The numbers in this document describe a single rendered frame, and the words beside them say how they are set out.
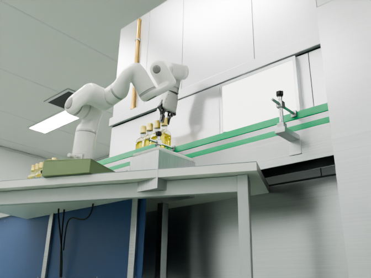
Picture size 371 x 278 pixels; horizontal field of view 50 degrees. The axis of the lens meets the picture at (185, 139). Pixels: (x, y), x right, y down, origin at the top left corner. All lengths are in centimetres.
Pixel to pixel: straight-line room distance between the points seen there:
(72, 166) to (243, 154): 71
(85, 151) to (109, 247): 50
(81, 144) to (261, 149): 78
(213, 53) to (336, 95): 108
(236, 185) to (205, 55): 103
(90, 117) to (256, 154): 77
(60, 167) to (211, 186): 65
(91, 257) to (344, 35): 152
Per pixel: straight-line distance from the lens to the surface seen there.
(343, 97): 131
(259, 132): 164
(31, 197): 186
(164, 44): 261
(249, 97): 194
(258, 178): 153
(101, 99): 177
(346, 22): 143
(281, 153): 154
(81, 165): 167
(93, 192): 169
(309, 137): 150
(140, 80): 174
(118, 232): 196
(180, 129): 217
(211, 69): 222
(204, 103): 211
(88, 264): 213
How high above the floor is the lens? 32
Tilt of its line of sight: 21 degrees up
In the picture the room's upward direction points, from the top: 1 degrees clockwise
